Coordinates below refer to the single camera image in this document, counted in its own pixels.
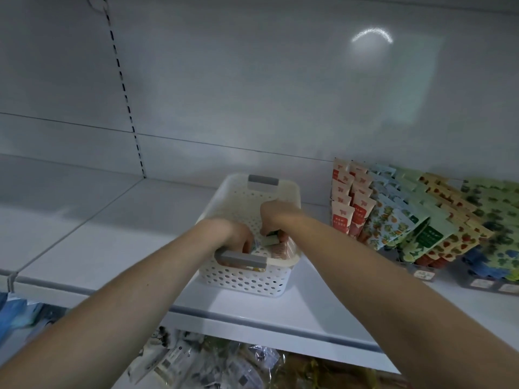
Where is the person's right forearm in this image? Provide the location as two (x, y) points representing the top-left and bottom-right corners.
(280, 213), (519, 389)

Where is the pile of snack packets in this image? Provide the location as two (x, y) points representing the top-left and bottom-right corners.
(0, 294), (382, 389)

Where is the row of hand cream tubes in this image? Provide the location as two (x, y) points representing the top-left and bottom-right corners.
(330, 158), (519, 284)

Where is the white perforated plastic basket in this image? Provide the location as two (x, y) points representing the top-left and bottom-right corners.
(197, 174), (303, 298)

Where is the person's left hand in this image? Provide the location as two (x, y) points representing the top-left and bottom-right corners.
(203, 218), (256, 256)

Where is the person's left forearm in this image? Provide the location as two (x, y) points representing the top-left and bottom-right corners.
(0, 223), (240, 389)

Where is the white metal shelf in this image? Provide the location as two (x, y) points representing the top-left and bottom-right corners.
(0, 0), (519, 389)

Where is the clear divider tray with labels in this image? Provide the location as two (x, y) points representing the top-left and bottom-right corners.
(409, 267), (519, 295)

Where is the person's right hand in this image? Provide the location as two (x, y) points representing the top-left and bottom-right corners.
(259, 200), (308, 238)

